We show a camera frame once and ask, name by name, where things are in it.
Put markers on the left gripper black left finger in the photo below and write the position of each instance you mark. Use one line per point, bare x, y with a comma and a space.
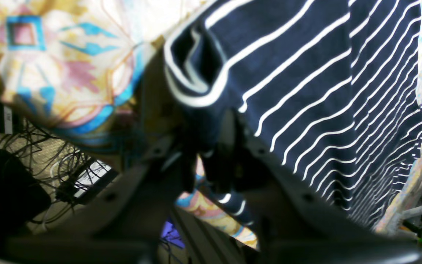
124, 224

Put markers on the white labelled power strip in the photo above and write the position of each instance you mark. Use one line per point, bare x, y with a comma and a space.
92, 180

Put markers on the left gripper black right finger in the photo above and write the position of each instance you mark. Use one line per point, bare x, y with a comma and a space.
292, 224

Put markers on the patterned pastel tablecloth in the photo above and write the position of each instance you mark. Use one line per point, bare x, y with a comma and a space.
93, 73

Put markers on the navy white striped T-shirt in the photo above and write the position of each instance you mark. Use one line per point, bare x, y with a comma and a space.
329, 86

